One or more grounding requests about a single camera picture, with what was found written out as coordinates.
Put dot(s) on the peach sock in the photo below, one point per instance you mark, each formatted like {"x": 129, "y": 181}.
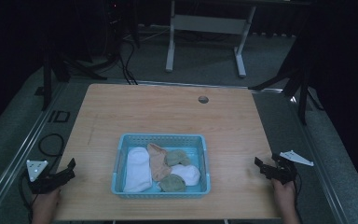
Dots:
{"x": 158, "y": 161}

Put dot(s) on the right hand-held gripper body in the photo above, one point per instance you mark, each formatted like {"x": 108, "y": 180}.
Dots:
{"x": 281, "y": 172}

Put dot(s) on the white metal table frame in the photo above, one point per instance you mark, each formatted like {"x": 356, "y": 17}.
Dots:
{"x": 208, "y": 24}

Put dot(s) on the short white sock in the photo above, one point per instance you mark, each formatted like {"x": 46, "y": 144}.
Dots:
{"x": 188, "y": 174}

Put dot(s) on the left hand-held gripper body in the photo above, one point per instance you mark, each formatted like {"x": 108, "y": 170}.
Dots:
{"x": 43, "y": 183}

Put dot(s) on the long white sock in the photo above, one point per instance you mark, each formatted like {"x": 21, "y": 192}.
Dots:
{"x": 138, "y": 171}

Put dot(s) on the person's right hand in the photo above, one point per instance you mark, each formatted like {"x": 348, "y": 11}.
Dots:
{"x": 283, "y": 194}

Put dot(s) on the light blue plastic basket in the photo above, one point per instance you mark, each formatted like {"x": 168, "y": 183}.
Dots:
{"x": 199, "y": 183}

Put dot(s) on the round table grommet hole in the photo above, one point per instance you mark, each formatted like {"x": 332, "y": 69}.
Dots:
{"x": 203, "y": 100}

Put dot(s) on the green rolled sock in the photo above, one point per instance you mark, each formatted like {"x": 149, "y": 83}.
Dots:
{"x": 172, "y": 183}
{"x": 177, "y": 157}

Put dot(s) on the black metal stand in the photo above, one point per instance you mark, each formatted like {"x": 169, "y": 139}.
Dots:
{"x": 47, "y": 81}
{"x": 303, "y": 90}

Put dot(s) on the person's left hand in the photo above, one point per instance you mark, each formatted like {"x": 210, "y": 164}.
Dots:
{"x": 45, "y": 205}

